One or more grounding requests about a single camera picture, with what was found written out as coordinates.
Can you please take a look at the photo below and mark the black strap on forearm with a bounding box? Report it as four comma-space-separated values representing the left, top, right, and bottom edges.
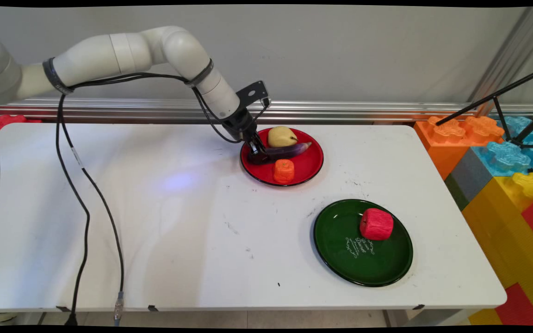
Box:
42, 57, 74, 96

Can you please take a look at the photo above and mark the green round plate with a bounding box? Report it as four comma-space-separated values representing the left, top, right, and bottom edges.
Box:
313, 199, 414, 288

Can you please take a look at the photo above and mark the red toy apple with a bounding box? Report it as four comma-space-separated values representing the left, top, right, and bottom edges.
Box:
359, 208, 394, 241

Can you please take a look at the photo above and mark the red round plate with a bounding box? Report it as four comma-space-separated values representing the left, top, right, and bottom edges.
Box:
240, 127, 324, 187

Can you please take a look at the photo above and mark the black tripod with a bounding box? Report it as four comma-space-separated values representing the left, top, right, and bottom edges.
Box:
435, 65, 533, 149

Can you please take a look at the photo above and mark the aluminium profile post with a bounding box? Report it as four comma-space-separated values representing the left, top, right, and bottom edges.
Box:
469, 6, 533, 117

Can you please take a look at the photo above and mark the grey giant building block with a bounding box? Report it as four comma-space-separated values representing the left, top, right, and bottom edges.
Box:
444, 147, 494, 211

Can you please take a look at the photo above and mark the black strap near wrist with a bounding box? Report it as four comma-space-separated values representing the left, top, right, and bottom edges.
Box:
185, 58, 215, 89

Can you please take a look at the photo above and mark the purple toy eggplant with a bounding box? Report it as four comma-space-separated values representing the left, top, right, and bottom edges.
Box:
247, 142, 313, 166

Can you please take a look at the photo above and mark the aluminium rail along wall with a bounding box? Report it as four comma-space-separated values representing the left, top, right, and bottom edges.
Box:
0, 97, 533, 123

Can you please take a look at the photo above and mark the yellow giant building block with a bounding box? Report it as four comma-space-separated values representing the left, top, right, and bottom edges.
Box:
461, 172, 533, 326

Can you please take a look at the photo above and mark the thick black cable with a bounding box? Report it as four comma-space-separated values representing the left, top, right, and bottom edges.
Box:
55, 72, 244, 326

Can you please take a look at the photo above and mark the blue giant building block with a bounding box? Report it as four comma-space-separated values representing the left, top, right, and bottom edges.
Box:
472, 116, 533, 178

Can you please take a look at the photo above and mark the orange toy fruit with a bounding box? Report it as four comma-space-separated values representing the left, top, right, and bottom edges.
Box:
273, 159, 296, 184

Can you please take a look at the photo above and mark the black cable with metal plug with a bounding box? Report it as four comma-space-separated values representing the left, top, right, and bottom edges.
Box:
61, 72, 248, 327

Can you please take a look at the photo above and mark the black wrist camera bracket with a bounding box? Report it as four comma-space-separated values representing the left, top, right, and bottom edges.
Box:
235, 80, 271, 110

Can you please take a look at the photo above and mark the orange giant building block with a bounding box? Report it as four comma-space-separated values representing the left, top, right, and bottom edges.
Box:
414, 115, 506, 181

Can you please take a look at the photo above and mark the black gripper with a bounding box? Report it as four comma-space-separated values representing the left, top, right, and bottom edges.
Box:
223, 108, 267, 158

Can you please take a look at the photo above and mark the yellow toy pear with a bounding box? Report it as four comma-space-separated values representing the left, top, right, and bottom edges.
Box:
267, 125, 299, 149

